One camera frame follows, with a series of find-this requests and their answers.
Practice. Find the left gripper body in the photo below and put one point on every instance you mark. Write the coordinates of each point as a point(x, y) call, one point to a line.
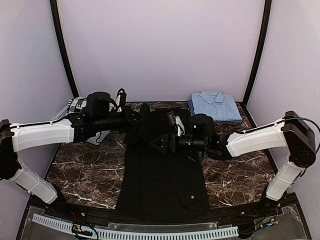
point(115, 122)

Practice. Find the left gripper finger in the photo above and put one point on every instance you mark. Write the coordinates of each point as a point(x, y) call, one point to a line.
point(135, 120)
point(130, 113)

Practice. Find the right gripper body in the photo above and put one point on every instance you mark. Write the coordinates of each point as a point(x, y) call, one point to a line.
point(195, 143)

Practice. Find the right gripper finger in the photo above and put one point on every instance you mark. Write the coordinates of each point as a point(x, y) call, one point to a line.
point(164, 139)
point(163, 149)

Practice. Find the black long sleeve shirt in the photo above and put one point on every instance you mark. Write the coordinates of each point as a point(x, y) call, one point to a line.
point(154, 182)

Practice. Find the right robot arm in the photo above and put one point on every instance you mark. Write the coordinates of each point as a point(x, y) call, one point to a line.
point(291, 131)

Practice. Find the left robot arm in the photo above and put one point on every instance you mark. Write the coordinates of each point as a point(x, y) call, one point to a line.
point(75, 127)

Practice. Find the grey plastic basket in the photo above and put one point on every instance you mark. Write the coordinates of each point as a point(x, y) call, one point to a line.
point(96, 140)

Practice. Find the black white checkered shirt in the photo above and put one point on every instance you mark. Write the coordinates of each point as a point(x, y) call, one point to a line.
point(76, 105)

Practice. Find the light blue folded shirt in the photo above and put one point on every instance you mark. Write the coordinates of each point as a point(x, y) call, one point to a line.
point(217, 105)

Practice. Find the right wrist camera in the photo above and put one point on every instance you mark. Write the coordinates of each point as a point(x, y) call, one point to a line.
point(201, 124)

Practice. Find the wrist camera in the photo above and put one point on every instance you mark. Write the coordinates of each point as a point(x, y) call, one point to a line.
point(201, 124)
point(100, 104)

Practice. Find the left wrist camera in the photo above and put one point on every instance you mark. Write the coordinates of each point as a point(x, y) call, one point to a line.
point(100, 104)

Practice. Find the white slotted cable duct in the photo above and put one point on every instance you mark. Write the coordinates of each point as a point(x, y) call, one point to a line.
point(100, 233)

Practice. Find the black front rail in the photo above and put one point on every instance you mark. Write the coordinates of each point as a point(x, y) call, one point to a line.
point(241, 214)

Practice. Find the left black frame post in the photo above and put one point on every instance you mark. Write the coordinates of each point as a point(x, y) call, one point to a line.
point(62, 47)

